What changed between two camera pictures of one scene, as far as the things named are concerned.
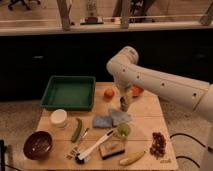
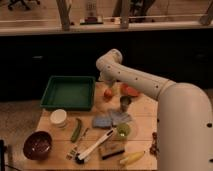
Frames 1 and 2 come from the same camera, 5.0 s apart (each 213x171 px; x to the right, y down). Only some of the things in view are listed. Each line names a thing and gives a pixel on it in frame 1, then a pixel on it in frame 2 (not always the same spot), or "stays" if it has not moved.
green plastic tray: (72, 93) stays
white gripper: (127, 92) to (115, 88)
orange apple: (109, 94) stays
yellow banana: (131, 158) stays
